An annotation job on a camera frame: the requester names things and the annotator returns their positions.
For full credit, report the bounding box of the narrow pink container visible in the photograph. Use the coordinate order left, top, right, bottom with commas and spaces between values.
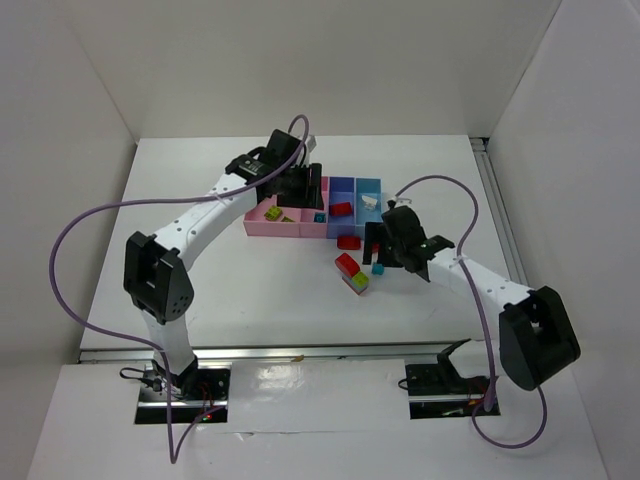
299, 176, 329, 239

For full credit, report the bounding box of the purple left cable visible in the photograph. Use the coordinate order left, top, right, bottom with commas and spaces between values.
48, 114, 310, 464

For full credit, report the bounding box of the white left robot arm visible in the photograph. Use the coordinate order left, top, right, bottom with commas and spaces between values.
124, 130, 324, 396

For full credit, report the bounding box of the light blue container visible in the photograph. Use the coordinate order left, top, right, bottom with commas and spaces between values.
355, 178, 383, 239

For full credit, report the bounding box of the grey white lego piece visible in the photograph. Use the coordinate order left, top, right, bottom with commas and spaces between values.
361, 195, 379, 211

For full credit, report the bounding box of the wide red lego brick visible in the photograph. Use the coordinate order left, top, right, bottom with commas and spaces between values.
336, 235, 362, 251

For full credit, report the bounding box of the aluminium front rail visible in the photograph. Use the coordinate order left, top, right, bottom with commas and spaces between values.
76, 341, 454, 364

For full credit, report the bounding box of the multicolour lego stack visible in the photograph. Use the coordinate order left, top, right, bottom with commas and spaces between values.
334, 253, 370, 295

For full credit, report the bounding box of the small cyan lego brick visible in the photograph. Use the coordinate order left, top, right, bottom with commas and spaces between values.
371, 263, 385, 276

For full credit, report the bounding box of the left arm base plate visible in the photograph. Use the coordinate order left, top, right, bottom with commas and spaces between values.
130, 367, 231, 425

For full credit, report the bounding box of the dark blue container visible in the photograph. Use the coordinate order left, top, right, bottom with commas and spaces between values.
327, 177, 355, 239

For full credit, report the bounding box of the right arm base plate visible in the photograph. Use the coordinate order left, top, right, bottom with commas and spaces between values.
397, 364, 500, 420

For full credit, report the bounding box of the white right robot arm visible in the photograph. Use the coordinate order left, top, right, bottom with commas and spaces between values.
362, 206, 581, 391

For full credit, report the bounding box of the aluminium side rail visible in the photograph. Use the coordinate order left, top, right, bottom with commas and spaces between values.
469, 137, 529, 285

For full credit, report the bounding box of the long green lego brick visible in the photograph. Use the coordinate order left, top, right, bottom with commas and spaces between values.
264, 205, 283, 222

